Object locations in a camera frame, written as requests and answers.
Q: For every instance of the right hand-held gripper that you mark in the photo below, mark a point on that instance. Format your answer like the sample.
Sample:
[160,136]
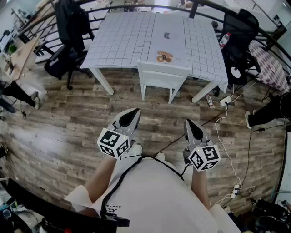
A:
[204,158]

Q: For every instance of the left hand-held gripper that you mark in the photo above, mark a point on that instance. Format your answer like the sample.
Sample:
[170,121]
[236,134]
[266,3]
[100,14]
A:
[113,143]

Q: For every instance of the white chair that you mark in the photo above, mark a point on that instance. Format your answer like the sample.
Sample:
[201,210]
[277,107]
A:
[159,78]

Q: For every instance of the person's right forearm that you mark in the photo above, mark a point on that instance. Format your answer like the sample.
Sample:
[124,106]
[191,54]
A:
[200,188]

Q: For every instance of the person's left forearm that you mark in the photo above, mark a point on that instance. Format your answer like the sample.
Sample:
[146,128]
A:
[102,179]

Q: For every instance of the table with grid tablecloth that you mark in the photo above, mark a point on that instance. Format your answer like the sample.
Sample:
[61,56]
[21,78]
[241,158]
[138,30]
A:
[103,80]

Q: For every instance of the black mesh office chair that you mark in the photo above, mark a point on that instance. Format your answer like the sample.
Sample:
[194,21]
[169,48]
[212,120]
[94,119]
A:
[241,29]

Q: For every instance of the person's left white shoe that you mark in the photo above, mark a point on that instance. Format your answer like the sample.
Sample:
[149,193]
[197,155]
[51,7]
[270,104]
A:
[137,150]

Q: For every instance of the person's white shoe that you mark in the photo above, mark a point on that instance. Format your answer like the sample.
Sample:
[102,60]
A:
[137,150]
[160,155]

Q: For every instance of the red-labelled plastic bottle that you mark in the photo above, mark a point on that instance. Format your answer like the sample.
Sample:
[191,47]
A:
[210,102]

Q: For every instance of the person's right white shoe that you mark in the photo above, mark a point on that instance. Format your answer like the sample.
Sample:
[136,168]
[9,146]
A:
[160,155]

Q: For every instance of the white power strip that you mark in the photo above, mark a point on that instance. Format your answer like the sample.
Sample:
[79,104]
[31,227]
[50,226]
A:
[225,100]
[235,190]

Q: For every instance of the white round disc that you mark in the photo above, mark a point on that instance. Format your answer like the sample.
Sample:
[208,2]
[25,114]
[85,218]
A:
[235,72]

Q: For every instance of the person's white t-shirt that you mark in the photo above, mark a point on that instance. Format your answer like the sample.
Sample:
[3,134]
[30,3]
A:
[157,198]

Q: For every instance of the white grid-patterned tablecloth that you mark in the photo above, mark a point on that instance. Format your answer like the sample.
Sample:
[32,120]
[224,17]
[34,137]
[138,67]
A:
[127,41]

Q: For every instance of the red-capped clear water bottle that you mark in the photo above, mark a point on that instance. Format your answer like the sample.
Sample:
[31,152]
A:
[224,41]

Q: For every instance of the purple checked cloth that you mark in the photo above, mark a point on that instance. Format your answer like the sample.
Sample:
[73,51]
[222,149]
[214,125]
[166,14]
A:
[271,67]

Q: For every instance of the black chest-mounted device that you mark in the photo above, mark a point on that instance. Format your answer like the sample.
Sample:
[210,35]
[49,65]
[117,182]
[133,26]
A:
[68,211]

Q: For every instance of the black jacket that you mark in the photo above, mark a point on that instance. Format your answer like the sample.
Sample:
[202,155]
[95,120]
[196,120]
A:
[71,25]

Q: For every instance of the light wooden desk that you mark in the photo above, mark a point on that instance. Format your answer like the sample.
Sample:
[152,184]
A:
[23,58]

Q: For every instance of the black metal railing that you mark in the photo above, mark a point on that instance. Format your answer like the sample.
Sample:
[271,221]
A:
[194,9]

